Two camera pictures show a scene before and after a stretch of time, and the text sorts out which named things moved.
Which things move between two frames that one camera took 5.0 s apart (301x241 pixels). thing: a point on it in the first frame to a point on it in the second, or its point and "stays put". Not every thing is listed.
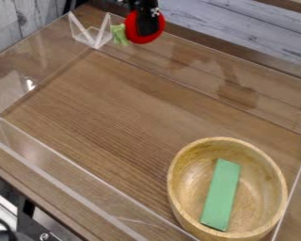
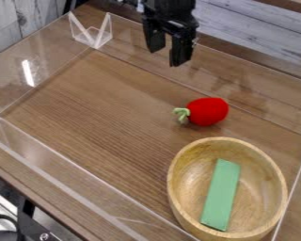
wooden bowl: (262, 189) stays put
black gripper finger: (147, 23) to (182, 47)
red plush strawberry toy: (131, 24) to (204, 111)
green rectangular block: (222, 195) stays put
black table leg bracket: (29, 229) stays put
